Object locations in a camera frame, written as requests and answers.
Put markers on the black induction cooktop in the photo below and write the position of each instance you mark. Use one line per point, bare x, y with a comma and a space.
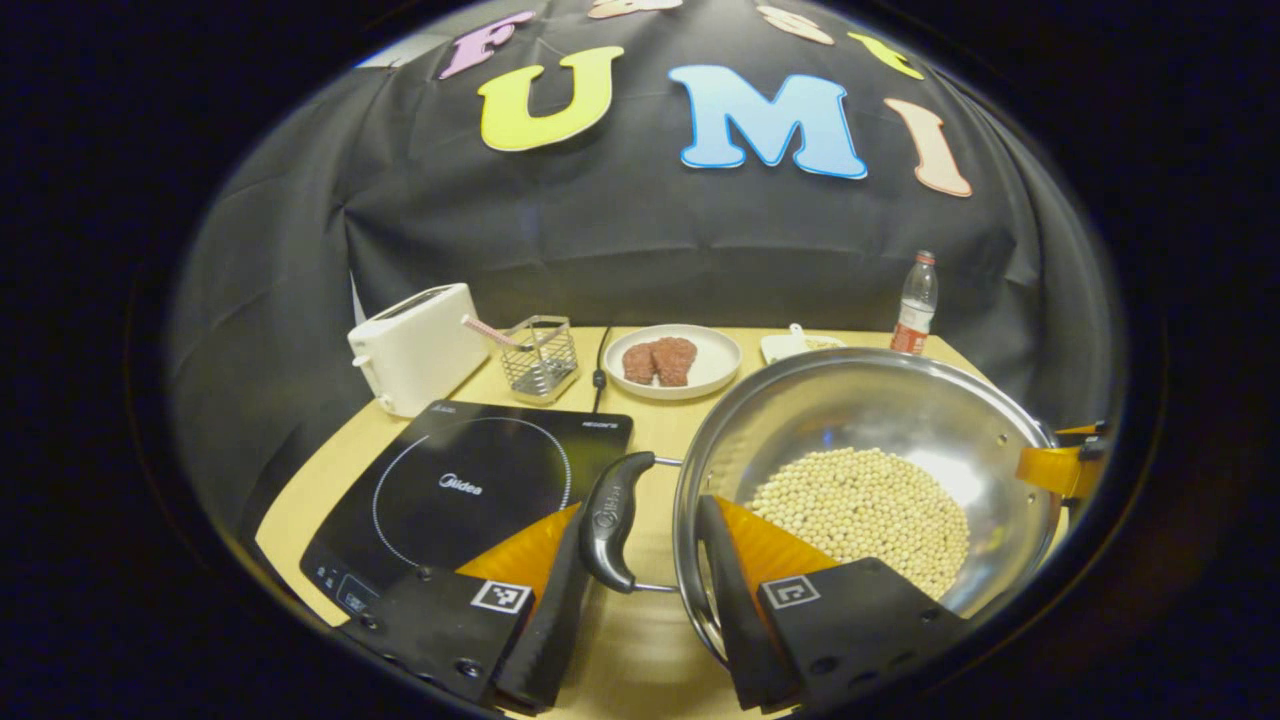
470, 485

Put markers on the black backdrop cloth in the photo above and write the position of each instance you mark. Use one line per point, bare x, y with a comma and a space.
620, 240

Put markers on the pink striped straw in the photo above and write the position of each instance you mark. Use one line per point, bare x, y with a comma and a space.
485, 330

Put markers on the raw meat piece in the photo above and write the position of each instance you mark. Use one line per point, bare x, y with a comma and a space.
638, 363
675, 360

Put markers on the clear red label water bottle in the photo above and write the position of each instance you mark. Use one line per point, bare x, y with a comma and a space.
912, 320

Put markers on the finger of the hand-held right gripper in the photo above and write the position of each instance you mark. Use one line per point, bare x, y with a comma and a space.
1085, 434
1055, 470

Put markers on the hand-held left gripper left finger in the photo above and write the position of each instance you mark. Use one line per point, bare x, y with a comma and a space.
555, 640

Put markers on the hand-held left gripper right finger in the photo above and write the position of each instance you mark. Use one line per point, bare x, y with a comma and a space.
730, 620

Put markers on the stainless steel pot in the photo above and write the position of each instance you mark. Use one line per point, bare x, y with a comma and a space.
850, 410

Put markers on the white round plate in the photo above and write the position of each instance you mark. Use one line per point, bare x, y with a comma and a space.
715, 365

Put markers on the white divided bean dish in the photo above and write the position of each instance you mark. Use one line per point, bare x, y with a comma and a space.
790, 345

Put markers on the white toaster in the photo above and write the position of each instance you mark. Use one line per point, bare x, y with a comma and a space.
415, 345

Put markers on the pile of soybeans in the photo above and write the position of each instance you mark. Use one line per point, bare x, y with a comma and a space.
860, 510

